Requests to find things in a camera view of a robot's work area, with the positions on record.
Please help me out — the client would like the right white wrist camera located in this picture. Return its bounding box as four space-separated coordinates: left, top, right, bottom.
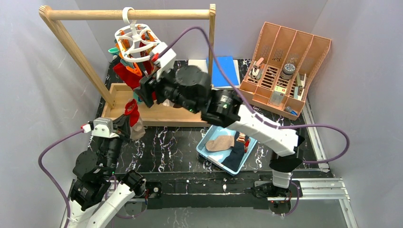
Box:
150 42 176 82

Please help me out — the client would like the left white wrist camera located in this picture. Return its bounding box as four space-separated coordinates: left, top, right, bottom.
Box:
81 117 119 139

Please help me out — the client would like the beige sock in basket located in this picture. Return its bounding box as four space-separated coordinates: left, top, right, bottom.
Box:
205 135 234 152

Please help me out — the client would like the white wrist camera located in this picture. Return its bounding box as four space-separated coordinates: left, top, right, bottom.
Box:
81 117 119 139
150 42 176 82

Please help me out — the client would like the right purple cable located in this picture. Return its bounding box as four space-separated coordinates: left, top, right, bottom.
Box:
157 26 351 165

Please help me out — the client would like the purple cable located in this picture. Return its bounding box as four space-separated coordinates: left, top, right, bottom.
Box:
157 26 351 165
38 129 86 228

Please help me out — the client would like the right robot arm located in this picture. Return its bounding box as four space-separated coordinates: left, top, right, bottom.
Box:
134 66 304 195

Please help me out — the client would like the white sock hanger with clips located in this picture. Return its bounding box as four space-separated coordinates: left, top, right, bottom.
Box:
114 7 161 76

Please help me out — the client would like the pink desk file organizer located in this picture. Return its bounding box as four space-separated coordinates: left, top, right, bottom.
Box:
239 22 332 120

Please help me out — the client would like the long red hanging sock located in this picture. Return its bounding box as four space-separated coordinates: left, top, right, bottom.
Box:
113 63 144 90

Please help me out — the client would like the grey round tin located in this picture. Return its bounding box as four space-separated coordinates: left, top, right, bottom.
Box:
280 63 296 80

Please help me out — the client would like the wooden clothes rack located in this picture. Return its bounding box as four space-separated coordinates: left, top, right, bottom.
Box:
39 4 216 127

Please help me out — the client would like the light blue plastic basket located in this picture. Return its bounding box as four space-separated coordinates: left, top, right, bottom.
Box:
196 126 257 176

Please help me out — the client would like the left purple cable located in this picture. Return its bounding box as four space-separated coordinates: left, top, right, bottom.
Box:
38 129 86 228

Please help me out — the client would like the blue folder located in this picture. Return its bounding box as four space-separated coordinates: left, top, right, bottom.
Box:
212 56 240 89

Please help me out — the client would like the metal base rail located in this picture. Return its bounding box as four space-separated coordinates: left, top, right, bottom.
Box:
62 175 350 228

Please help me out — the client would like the white board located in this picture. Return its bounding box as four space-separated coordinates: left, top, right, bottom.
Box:
186 59 241 90

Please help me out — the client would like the white small box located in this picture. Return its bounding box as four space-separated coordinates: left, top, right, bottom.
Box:
269 85 287 106

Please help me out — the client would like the stapler in organizer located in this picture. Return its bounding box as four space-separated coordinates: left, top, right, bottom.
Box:
249 57 264 80

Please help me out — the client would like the navy sock in basket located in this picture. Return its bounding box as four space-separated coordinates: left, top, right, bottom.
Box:
222 132 250 172

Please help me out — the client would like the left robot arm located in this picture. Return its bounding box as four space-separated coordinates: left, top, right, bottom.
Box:
63 114 148 228

